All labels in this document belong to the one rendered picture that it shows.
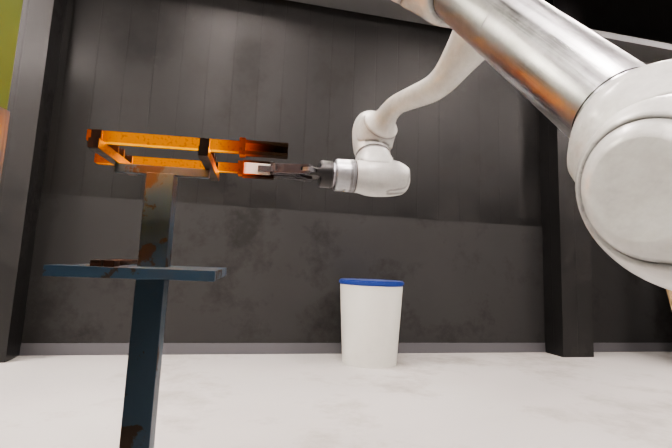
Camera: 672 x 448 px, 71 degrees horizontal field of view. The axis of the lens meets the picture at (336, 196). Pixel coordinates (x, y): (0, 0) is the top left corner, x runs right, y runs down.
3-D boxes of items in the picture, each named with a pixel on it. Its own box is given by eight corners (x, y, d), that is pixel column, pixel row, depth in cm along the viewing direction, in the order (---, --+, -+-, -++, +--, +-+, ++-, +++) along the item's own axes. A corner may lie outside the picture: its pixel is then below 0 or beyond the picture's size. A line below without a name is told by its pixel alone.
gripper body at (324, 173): (335, 185, 123) (299, 183, 122) (330, 190, 131) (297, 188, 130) (336, 157, 124) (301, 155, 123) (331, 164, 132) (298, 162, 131)
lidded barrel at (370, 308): (386, 355, 367) (388, 279, 375) (414, 369, 321) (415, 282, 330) (327, 356, 353) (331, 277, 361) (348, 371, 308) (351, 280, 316)
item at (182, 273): (226, 275, 128) (226, 267, 128) (214, 281, 89) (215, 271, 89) (109, 271, 123) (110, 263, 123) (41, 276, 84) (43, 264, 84)
